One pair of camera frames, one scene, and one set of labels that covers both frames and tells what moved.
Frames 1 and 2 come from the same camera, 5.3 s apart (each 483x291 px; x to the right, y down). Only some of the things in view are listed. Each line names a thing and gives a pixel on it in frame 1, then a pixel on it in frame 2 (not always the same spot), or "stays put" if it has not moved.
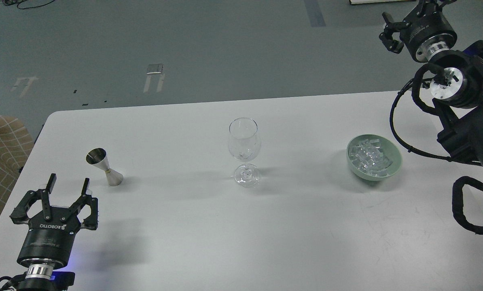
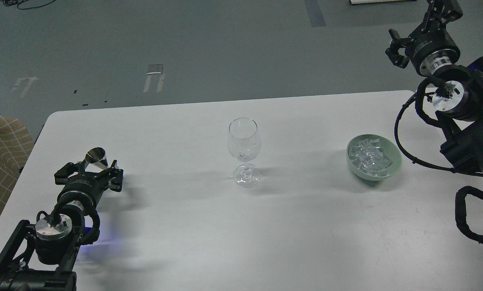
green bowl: [373, 157] stays put
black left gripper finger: [90, 222] to [115, 183]
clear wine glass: [244, 142] stays put
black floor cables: [18, 2] stays put
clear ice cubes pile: [367, 155] stays put
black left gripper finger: [19, 215] to [61, 176]
